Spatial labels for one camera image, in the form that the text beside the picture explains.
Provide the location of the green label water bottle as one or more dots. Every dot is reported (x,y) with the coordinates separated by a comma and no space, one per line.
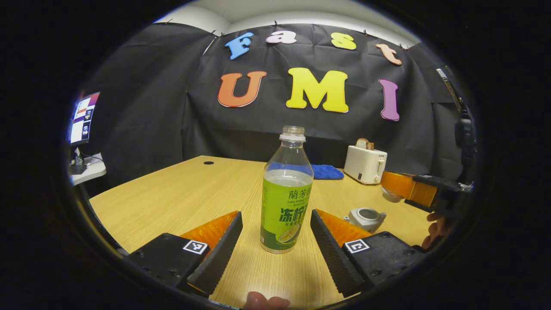
(286,206)

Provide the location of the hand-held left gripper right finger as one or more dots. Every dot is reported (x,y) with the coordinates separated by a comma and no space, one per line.
(333,254)

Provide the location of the grey ceramic teacup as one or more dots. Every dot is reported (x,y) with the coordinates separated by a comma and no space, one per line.
(366,221)

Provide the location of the blue towel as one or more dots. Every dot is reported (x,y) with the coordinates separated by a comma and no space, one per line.
(329,172)

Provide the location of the computer monitor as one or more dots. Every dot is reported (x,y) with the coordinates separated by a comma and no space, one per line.
(84,118)

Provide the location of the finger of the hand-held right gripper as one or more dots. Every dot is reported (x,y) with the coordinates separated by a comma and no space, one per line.
(439,193)

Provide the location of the grey teacup lid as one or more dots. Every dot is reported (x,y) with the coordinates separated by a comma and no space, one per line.
(391,197)

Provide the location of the white toaster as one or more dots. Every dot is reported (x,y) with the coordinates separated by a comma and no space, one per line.
(363,165)

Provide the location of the white side table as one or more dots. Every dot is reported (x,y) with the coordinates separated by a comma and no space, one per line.
(92,170)

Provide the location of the black keyboard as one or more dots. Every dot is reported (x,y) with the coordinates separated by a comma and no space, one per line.
(77,168)

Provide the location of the toasted bread slice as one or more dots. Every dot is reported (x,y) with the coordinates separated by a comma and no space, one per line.
(363,143)

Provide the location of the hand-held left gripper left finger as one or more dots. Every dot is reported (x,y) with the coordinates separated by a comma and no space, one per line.
(217,254)

